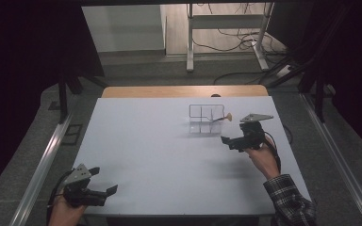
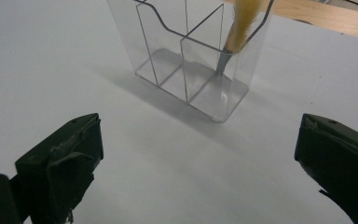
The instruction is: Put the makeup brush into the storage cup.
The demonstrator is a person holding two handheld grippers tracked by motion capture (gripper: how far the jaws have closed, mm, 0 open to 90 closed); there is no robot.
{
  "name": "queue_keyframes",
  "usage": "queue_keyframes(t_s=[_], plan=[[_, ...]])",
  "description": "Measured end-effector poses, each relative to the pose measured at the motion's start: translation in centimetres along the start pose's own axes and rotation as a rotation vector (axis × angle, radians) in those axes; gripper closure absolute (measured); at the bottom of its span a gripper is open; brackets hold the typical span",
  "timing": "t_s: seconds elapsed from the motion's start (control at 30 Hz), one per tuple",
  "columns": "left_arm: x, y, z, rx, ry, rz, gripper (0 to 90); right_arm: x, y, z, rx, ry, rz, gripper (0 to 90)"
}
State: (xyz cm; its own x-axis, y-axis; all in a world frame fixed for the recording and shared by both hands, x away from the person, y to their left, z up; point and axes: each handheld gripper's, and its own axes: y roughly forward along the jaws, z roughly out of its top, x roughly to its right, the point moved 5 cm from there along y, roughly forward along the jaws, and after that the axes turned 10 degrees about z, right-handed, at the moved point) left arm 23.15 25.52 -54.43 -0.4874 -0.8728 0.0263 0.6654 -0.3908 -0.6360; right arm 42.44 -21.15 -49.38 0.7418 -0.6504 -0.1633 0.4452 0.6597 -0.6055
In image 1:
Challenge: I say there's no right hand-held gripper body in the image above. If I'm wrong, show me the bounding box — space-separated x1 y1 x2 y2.
229 113 274 153

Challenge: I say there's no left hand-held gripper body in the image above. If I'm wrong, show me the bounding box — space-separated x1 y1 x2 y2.
61 163 108 208

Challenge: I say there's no makeup brush with dark handle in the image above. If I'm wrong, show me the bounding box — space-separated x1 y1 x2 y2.
211 112 233 124

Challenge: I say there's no clear acrylic organizer box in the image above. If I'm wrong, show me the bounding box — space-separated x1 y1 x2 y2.
188 104 226 136

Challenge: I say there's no person's left hand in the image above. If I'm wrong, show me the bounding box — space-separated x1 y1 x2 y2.
47 199 88 226

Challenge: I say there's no person's right hand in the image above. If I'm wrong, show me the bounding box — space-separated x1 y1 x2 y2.
244 137 281 181

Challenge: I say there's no black floor plate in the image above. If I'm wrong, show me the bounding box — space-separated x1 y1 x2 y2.
60 123 84 146

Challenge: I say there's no white table board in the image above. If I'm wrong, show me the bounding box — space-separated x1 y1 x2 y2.
72 96 312 218

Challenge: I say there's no white power strip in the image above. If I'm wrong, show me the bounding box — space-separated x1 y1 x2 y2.
276 64 295 79

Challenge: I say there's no black tripod stand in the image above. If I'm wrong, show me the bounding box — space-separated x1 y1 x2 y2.
265 57 337 122
57 73 108 124

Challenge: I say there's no black curtain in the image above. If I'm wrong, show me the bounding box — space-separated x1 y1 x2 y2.
268 0 362 164
0 0 106 202

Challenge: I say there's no white cabinet panel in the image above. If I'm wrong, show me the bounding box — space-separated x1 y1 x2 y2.
81 4 167 54

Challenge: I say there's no left hand-held gripper black cable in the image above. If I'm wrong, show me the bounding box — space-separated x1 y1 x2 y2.
45 170 74 226

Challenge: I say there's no hand-held gripper black cable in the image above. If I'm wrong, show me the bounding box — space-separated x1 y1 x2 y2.
262 131 283 173
45 170 74 226

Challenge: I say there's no right hand-held gripper black cable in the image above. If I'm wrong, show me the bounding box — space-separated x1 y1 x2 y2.
262 131 283 173

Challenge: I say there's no thin black cable beside table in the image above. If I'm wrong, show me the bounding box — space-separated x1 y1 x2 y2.
282 124 294 145

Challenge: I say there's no aluminium rail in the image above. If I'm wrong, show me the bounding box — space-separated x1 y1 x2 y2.
8 114 74 226
300 92 362 226

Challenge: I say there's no black floor cable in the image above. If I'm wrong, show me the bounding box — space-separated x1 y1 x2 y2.
212 71 267 86

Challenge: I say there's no tangle of black floor cables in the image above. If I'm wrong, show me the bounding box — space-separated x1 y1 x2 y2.
191 3 291 55

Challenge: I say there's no white metal stand frame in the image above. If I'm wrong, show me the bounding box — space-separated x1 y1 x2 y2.
186 3 276 73

